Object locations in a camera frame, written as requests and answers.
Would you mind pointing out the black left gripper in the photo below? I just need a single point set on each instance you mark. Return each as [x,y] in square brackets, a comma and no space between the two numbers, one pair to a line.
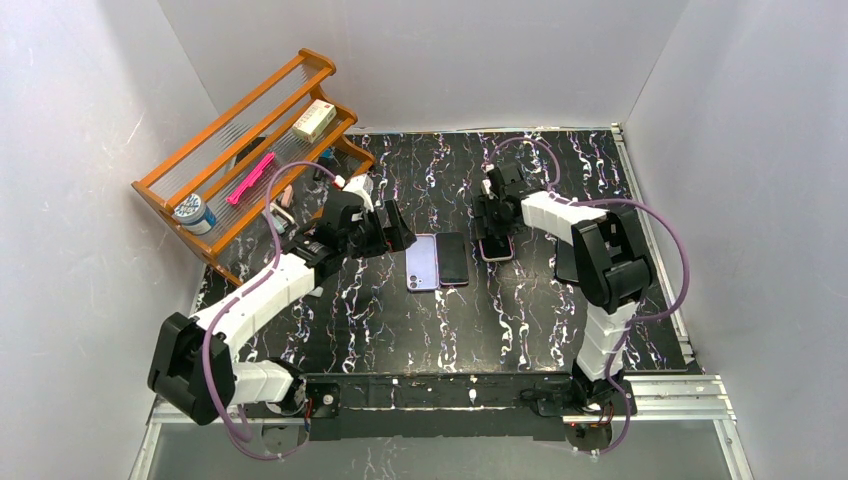
[385,230]

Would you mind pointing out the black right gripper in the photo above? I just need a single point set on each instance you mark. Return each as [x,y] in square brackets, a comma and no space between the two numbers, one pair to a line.
[493,216]

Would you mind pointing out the purple phone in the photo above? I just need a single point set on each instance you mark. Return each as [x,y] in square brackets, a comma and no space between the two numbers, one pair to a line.
[451,259]

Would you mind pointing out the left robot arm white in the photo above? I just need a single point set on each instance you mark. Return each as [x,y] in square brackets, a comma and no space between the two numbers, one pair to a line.
[194,365]

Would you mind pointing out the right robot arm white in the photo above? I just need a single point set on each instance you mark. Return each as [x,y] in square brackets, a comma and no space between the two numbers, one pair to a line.
[610,263]

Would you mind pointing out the small black phone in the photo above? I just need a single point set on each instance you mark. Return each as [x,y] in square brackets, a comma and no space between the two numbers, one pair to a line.
[565,267]

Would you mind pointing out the small black blue item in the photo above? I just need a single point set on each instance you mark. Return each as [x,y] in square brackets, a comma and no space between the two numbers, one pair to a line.
[327,158]

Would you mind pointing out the light blue white stapler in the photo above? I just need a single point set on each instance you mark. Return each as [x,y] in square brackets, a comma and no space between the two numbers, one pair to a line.
[282,220]

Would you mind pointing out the small pink beige item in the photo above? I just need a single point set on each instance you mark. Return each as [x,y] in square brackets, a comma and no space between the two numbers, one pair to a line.
[286,197]

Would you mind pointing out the cream cardboard box on shelf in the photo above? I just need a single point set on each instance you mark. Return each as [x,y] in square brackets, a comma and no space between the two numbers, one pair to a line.
[315,119]

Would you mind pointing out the orange wooden shelf rack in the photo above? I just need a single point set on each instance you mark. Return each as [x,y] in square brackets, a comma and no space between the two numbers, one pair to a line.
[217,159]

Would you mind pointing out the pink plastic tool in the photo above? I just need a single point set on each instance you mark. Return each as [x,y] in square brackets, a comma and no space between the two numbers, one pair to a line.
[250,180]

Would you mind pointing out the blue jar with lid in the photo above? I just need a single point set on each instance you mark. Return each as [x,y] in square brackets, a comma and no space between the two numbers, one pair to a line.
[195,215]

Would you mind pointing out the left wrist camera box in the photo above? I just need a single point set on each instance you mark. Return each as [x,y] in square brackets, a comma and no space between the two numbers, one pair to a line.
[360,185]

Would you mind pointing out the black base rail with mounts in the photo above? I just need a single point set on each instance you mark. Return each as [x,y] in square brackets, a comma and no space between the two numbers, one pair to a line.
[554,407]

